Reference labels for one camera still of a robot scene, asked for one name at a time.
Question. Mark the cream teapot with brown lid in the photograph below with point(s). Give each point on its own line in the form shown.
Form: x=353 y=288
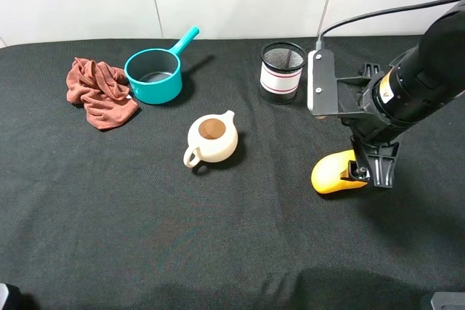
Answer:
x=211 y=138

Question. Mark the black mesh pen holder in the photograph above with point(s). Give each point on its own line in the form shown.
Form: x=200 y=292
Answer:
x=281 y=70

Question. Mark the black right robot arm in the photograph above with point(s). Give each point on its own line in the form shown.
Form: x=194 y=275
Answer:
x=419 y=83

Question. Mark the teal saucepan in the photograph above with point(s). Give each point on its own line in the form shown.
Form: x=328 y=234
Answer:
x=155 y=74

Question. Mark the brown crumpled towel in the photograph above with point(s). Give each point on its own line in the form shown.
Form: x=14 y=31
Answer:
x=103 y=91

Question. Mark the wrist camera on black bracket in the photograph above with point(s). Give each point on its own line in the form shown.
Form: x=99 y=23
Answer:
x=322 y=87

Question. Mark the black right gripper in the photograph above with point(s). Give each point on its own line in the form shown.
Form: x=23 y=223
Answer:
x=360 y=109

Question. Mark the grey object at corner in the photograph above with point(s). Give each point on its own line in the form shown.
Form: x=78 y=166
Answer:
x=448 y=301

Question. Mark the black table cloth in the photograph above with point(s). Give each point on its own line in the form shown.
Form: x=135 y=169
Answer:
x=115 y=220

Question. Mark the yellow mango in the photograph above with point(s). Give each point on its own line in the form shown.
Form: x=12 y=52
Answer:
x=326 y=175

